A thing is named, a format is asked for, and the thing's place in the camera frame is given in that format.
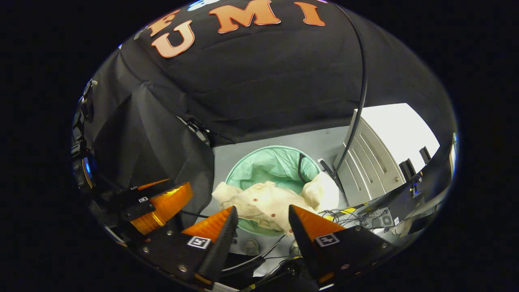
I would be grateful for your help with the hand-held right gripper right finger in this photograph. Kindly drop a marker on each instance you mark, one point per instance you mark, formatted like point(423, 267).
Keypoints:
point(304, 243)

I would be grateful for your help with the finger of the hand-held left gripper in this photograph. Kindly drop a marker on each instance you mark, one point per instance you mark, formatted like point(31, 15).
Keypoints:
point(154, 188)
point(166, 207)

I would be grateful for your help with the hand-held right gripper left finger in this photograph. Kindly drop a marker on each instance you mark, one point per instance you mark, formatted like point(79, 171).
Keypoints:
point(221, 251)

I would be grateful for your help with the cream button shirt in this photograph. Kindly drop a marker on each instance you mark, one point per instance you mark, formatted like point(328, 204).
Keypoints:
point(263, 202)

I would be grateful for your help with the green laundry hamper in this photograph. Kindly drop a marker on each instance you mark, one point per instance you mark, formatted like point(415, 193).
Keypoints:
point(271, 166)

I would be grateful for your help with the person's grey shoe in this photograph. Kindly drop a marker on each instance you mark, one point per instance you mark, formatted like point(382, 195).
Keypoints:
point(251, 246)

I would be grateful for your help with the metal clamp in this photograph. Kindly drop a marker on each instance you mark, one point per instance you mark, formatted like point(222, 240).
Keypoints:
point(198, 130)

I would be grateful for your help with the grey power box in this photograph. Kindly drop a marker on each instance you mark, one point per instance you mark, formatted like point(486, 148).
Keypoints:
point(383, 219)

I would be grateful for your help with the black backdrop cloth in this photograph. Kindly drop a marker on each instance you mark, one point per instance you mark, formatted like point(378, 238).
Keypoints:
point(263, 73)

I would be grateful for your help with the black clothes rail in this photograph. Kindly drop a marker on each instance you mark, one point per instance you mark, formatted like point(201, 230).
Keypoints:
point(363, 93)

